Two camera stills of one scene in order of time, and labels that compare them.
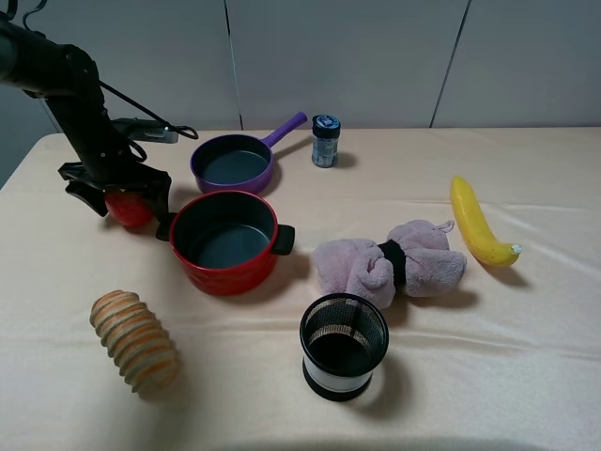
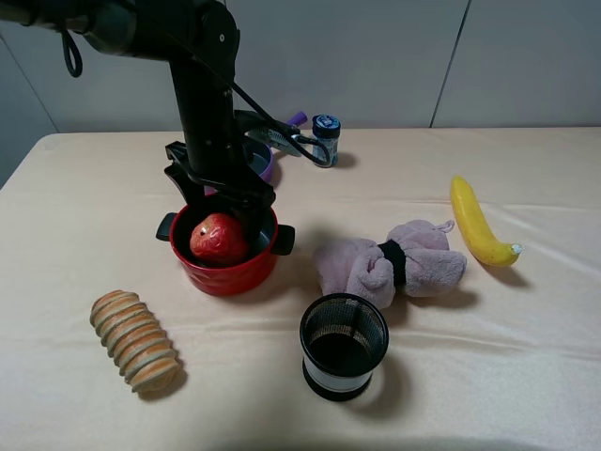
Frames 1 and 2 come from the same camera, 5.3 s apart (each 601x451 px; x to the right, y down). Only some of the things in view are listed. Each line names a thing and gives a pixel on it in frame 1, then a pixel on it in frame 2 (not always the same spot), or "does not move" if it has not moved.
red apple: (130, 209) → (219, 238)
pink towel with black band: (416, 261) does not move
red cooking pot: (226, 242) does not move
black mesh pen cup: (342, 336) does not move
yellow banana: (475, 227) does not move
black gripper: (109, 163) → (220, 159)
